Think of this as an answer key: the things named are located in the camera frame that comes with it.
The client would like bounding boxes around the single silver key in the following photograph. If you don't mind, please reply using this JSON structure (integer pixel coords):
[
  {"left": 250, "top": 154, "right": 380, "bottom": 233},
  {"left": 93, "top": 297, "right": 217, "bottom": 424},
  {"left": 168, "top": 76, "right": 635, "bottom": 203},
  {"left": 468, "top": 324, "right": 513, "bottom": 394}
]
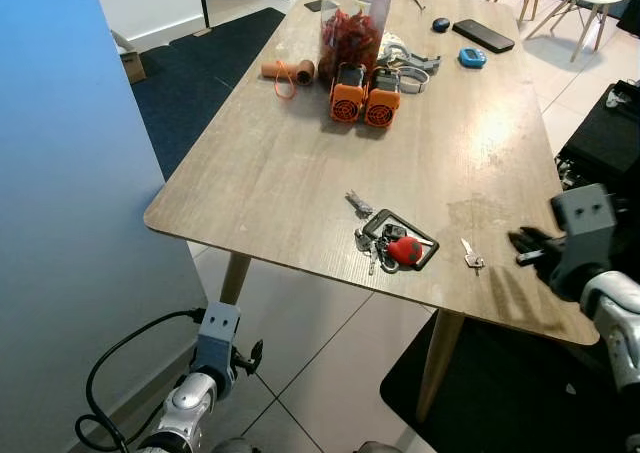
[{"left": 459, "top": 237, "right": 487, "bottom": 274}]

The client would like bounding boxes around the black cloth covered furniture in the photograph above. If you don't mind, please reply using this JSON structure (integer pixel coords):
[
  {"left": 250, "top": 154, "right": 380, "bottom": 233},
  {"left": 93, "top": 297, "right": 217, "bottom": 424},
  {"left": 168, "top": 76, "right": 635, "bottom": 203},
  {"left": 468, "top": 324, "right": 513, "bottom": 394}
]
[{"left": 556, "top": 77, "right": 640, "bottom": 192}]

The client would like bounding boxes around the key bunch with red ball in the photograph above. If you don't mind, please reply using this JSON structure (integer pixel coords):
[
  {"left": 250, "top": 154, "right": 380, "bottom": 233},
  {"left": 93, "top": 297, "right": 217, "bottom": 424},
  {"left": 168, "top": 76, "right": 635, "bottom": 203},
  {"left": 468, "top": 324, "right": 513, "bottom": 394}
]
[{"left": 354, "top": 208, "right": 441, "bottom": 277}]

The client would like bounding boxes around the black floor mat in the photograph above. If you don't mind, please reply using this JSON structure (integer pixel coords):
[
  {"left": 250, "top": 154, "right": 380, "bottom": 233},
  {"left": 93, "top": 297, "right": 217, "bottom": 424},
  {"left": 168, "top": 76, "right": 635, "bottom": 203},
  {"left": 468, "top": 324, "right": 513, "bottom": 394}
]
[{"left": 379, "top": 311, "right": 640, "bottom": 453}]

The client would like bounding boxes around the small silver key pair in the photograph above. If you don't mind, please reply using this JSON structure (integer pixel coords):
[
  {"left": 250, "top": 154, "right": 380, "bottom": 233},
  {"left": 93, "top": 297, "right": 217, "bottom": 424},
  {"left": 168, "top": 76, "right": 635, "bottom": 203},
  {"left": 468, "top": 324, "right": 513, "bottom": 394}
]
[{"left": 345, "top": 190, "right": 374, "bottom": 219}]

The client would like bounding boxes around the light wooden table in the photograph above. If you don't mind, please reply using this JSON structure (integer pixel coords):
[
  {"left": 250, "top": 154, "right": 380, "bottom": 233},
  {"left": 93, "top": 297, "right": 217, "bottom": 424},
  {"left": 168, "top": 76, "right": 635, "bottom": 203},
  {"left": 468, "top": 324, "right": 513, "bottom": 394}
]
[{"left": 143, "top": 0, "right": 602, "bottom": 425}]

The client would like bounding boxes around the blue round gadget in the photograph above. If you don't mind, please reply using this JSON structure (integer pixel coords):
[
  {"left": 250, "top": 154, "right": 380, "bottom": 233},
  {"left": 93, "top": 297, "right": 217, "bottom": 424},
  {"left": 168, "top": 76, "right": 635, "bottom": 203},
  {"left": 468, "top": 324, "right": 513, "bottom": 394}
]
[{"left": 458, "top": 45, "right": 488, "bottom": 70}]

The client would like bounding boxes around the orange and black device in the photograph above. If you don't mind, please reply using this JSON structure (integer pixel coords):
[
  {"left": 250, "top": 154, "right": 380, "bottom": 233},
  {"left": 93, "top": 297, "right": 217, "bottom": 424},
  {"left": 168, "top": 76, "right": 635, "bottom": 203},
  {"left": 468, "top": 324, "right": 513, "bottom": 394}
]
[
  {"left": 362, "top": 68, "right": 404, "bottom": 129},
  {"left": 329, "top": 63, "right": 367, "bottom": 125}
]

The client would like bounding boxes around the black smartphone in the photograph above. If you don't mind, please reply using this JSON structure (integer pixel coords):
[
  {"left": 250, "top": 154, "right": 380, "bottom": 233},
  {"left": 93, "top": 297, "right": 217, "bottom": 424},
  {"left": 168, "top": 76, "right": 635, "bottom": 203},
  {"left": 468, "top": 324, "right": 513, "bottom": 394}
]
[{"left": 451, "top": 17, "right": 517, "bottom": 55}]

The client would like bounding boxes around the orange rubber loop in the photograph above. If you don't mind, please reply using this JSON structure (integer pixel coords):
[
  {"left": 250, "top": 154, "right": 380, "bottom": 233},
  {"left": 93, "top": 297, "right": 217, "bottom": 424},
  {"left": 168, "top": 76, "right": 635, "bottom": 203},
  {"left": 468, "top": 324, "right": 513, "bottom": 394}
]
[{"left": 274, "top": 60, "right": 299, "bottom": 101}]

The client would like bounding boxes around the clear jar of red chillies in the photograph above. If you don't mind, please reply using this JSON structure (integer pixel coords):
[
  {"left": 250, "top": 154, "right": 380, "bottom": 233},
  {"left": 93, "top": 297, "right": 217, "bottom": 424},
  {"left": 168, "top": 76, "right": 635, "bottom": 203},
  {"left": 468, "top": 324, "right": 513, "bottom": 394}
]
[{"left": 317, "top": 0, "right": 397, "bottom": 86}]

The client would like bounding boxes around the dark blue carpet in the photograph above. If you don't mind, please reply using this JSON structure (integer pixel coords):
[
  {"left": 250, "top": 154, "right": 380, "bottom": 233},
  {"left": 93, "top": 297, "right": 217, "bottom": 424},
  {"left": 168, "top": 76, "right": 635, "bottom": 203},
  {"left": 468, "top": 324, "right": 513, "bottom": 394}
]
[{"left": 129, "top": 7, "right": 288, "bottom": 182}]

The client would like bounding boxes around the brown cardboard tube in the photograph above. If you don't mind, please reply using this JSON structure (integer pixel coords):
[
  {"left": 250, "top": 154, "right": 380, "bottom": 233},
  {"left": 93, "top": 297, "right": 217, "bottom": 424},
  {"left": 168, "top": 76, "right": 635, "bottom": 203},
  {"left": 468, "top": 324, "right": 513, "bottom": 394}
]
[{"left": 261, "top": 58, "right": 317, "bottom": 83}]

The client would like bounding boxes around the brown cardboard box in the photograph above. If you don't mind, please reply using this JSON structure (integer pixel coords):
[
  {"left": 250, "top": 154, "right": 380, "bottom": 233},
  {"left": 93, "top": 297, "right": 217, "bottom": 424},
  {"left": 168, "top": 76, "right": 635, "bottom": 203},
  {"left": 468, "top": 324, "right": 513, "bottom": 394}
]
[{"left": 109, "top": 30, "right": 147, "bottom": 85}]

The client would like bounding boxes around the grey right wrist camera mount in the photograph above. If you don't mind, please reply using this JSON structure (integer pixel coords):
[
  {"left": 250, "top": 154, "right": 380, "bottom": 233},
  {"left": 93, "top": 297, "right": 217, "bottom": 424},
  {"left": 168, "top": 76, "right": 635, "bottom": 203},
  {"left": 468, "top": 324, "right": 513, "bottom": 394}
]
[{"left": 548, "top": 184, "right": 618, "bottom": 296}]

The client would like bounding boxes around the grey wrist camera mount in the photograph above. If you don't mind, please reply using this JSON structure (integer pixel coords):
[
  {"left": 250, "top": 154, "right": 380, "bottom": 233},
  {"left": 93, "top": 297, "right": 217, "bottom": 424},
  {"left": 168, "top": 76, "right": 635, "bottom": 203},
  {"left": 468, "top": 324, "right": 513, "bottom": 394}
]
[
  {"left": 548, "top": 184, "right": 618, "bottom": 296},
  {"left": 194, "top": 302, "right": 242, "bottom": 376}
]

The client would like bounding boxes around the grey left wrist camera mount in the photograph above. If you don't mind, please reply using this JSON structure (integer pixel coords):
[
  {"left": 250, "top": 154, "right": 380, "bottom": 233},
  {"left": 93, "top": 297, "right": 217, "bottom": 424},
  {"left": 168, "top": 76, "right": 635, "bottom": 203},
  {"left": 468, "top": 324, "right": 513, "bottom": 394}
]
[{"left": 194, "top": 302, "right": 242, "bottom": 376}]

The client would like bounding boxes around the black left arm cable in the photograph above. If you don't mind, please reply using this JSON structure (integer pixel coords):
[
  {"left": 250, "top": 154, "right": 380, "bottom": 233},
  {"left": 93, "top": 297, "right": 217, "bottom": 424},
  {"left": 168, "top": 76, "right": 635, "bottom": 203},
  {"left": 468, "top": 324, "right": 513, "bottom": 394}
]
[{"left": 75, "top": 310, "right": 208, "bottom": 451}]

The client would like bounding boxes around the grey and white strap bundle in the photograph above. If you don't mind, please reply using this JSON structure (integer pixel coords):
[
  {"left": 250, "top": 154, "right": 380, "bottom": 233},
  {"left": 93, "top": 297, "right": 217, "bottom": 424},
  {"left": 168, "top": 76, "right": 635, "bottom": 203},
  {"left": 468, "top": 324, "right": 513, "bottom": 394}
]
[{"left": 381, "top": 33, "right": 443, "bottom": 96}]

